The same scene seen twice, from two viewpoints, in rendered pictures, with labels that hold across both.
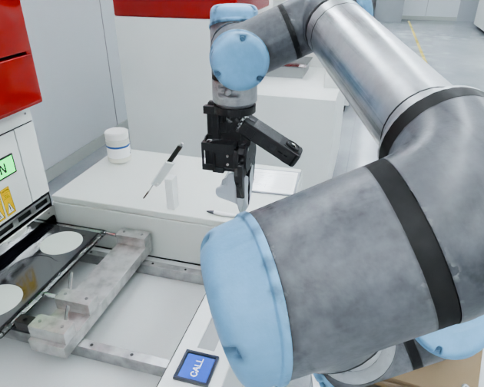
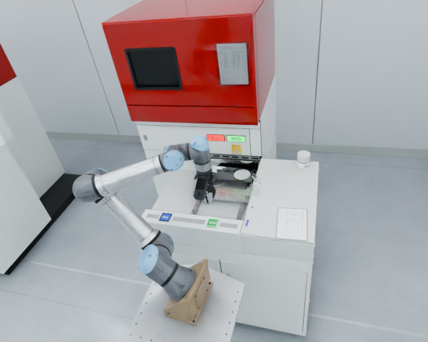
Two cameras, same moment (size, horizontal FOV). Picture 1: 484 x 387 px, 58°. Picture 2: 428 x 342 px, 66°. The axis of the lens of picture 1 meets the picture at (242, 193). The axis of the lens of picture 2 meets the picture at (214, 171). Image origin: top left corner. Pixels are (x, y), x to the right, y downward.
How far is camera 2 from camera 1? 1.61 m
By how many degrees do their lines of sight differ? 77
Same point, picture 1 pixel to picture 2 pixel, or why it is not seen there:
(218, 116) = not seen: hidden behind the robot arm
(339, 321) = not seen: hidden behind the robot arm
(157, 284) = (234, 212)
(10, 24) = (246, 97)
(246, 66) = not seen: hidden behind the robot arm
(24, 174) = (249, 144)
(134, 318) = (215, 210)
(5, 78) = (239, 113)
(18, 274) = (222, 171)
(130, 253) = (240, 195)
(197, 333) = (179, 215)
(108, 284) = (221, 195)
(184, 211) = (253, 199)
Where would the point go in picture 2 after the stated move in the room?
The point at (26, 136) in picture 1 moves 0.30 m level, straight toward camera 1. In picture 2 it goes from (255, 133) to (210, 150)
